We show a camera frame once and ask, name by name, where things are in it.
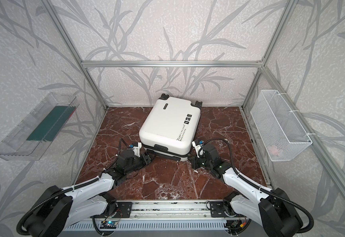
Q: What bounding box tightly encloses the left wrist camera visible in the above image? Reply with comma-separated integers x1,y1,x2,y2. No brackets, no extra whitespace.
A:
129,142,142,157

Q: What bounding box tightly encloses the pink item in basket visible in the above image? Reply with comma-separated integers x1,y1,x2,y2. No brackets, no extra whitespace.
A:
267,145,282,157

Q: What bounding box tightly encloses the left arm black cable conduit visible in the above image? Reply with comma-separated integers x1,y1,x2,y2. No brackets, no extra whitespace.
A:
16,137,131,236

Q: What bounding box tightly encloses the white black suitcase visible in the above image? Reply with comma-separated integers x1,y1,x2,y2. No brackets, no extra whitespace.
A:
139,93,203,162

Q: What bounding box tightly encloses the green board in bin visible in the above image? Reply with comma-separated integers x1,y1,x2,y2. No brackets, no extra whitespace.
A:
27,106,76,142

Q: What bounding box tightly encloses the clear plastic wall bin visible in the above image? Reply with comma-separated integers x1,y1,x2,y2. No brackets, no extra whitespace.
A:
0,93,79,161

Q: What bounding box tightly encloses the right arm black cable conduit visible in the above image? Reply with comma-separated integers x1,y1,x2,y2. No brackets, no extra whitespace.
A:
198,138,315,234

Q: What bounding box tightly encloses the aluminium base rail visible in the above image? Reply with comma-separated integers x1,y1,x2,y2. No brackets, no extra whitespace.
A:
71,199,295,221

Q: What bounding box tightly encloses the green circuit board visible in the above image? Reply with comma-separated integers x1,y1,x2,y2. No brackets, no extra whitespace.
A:
99,221,118,230

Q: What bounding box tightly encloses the white wire mesh basket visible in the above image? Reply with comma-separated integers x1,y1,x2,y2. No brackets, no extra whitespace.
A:
250,90,312,162

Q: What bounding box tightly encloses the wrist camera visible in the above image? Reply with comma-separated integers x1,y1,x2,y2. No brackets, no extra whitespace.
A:
192,140,204,158
129,142,142,157

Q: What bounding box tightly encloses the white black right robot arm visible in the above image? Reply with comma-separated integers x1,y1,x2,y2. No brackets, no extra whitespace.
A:
189,140,303,237

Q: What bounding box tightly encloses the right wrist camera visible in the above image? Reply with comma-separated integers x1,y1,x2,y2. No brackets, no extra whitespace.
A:
192,140,204,158

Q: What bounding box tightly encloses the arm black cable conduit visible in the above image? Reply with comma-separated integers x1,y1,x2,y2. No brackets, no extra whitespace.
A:
16,137,131,236
198,138,315,234

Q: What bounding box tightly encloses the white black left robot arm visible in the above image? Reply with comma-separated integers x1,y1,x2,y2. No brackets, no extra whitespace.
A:
16,147,154,237

